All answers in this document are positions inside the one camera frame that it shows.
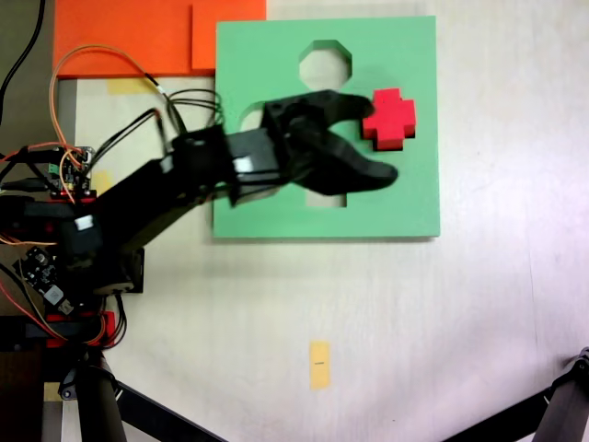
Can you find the black tripod leg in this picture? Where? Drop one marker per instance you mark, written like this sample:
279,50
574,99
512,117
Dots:
566,410
99,414

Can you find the green shape sorter board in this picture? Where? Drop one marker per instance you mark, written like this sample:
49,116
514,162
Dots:
414,207

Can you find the orange flat block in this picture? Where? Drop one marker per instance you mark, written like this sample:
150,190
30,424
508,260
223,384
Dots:
115,37

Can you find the red black table clamp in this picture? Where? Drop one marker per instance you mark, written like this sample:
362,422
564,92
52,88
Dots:
109,322
37,212

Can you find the black circuit board with chips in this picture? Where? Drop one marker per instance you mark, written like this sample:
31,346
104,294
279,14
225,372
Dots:
41,271

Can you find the yellow masking tape piece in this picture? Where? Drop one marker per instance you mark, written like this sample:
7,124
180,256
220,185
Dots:
103,177
124,86

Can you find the thin black tripod brace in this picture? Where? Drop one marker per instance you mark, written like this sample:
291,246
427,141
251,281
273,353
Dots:
161,419
506,421

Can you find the yellow tape with black mark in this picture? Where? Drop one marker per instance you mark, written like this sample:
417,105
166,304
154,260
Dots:
319,373

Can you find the red cross columnar block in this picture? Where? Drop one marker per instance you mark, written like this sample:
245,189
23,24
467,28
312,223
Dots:
391,119

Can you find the small circuit board green terminal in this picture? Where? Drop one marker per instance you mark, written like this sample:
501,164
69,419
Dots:
73,172

